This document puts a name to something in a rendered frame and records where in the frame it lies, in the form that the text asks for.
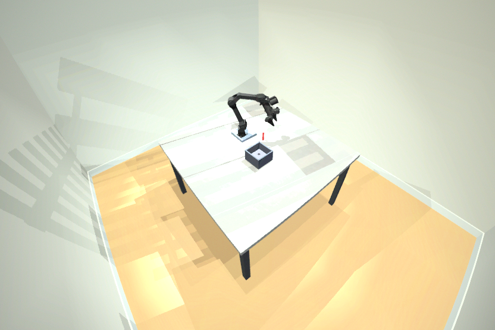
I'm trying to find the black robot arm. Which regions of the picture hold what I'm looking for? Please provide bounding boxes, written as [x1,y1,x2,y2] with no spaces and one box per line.
[227,92,280,138]

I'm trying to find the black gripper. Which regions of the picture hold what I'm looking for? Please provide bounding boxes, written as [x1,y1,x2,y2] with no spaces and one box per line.
[265,107,277,126]

